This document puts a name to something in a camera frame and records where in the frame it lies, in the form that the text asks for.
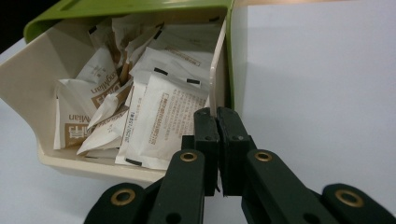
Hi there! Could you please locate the cream plastic tilt-out drawer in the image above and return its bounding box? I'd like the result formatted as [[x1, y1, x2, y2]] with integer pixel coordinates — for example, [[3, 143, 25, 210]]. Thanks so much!
[[0, 12, 229, 185]]

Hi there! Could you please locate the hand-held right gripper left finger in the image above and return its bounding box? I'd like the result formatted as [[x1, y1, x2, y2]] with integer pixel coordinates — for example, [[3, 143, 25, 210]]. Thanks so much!
[[147, 106, 221, 224]]

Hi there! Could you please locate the pile of white paper packets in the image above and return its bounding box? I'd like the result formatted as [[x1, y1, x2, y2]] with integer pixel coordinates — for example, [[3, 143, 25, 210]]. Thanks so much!
[[52, 16, 217, 172]]

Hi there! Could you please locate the green storage box casing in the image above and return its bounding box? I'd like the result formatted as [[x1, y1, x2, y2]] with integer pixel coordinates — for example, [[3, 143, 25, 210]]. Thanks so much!
[[22, 0, 248, 110]]

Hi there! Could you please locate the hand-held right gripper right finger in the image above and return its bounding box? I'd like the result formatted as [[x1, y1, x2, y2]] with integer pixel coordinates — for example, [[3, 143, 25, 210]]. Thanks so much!
[[216, 105, 339, 224]]

